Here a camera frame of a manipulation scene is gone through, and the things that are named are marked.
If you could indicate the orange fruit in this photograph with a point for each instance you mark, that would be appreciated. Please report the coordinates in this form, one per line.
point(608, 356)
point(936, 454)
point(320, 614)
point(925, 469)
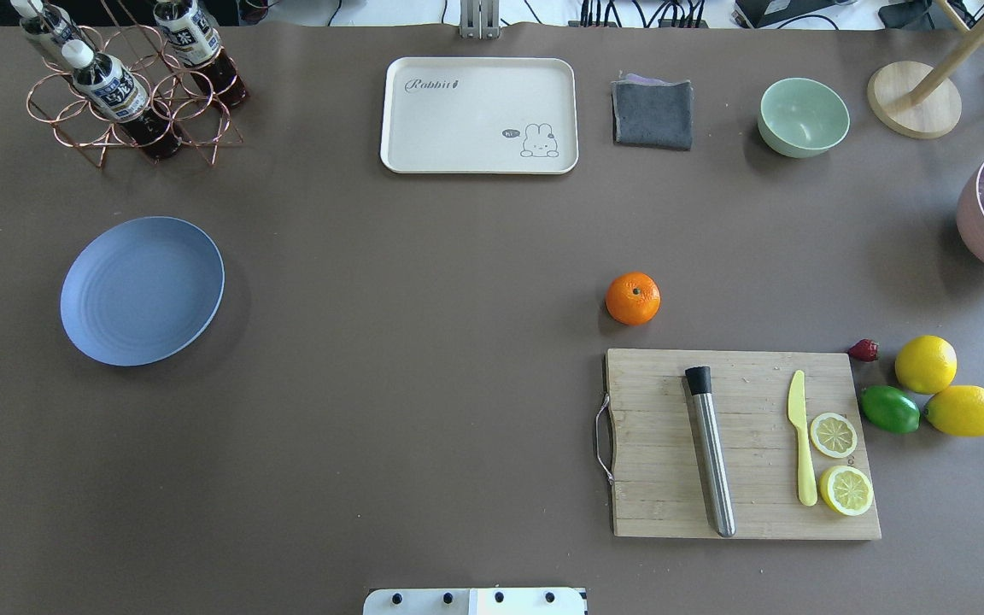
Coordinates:
point(633, 298)

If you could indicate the blue plate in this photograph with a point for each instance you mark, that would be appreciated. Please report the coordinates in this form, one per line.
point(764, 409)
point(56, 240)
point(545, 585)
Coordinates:
point(142, 291)

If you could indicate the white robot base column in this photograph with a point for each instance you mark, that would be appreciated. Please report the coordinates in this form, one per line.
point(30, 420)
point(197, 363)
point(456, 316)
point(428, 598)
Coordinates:
point(494, 600)

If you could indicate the cream rabbit tray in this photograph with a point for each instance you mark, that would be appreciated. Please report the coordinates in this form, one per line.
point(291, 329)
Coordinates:
point(469, 115)

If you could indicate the steel muddler with black tip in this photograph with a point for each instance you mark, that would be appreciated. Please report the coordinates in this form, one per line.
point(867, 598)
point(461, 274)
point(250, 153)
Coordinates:
point(701, 390)

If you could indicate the wooden cutting board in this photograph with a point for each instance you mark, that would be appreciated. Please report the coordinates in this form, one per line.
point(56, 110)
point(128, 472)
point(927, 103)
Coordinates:
point(659, 485)

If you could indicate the grey folded cloth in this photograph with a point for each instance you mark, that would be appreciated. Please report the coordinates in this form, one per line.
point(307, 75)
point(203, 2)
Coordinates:
point(653, 112)

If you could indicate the green bowl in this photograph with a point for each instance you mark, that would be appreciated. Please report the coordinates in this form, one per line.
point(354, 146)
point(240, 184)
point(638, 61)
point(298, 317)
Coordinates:
point(799, 117)

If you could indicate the yellow plastic knife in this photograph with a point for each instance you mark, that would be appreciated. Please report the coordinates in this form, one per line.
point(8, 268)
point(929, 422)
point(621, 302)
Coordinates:
point(797, 417)

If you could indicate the lemon slice upper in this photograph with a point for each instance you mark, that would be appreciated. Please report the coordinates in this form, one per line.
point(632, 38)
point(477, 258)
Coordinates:
point(833, 435)

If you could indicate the red strawberry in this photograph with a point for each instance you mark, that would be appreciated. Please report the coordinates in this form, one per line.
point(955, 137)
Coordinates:
point(865, 350)

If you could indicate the lemon half lower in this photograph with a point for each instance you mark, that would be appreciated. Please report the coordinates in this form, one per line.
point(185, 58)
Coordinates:
point(847, 490)

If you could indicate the green lime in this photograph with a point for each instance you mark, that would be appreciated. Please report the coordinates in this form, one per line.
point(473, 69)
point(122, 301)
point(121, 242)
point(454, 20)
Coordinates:
point(890, 409)

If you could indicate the tea bottle middle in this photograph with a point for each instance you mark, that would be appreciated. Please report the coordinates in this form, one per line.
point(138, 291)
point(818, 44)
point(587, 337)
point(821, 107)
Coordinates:
point(188, 29)

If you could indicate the tea bottle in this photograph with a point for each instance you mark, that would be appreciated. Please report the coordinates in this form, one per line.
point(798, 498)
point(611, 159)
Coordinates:
point(188, 29)
point(48, 27)
point(118, 96)

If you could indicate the yellow lemon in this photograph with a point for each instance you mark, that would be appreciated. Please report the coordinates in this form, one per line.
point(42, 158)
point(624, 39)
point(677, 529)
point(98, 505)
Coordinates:
point(957, 411)
point(926, 364)

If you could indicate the tea bottle front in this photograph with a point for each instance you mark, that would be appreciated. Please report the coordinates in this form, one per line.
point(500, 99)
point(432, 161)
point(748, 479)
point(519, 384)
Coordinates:
point(118, 96)

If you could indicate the wooden cup tree stand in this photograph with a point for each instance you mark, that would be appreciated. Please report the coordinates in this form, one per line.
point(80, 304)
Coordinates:
point(917, 100)

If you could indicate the tea bottle rear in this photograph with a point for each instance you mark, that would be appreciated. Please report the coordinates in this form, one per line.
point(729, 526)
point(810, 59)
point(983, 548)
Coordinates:
point(48, 27)

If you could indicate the copper wire bottle rack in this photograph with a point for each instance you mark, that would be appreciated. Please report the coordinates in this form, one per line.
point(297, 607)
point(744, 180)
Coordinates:
point(134, 38)

